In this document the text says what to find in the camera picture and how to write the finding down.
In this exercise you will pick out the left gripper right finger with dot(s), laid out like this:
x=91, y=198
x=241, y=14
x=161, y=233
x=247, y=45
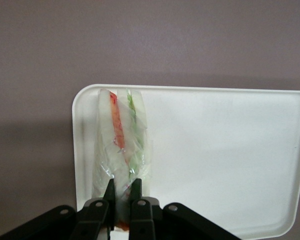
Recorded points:
x=142, y=217

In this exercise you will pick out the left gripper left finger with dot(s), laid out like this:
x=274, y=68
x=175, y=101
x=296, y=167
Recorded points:
x=95, y=220

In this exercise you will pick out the plastic triangle sandwich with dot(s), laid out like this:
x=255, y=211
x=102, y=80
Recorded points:
x=120, y=140

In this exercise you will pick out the beige plastic serving tray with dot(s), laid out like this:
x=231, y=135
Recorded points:
x=215, y=155

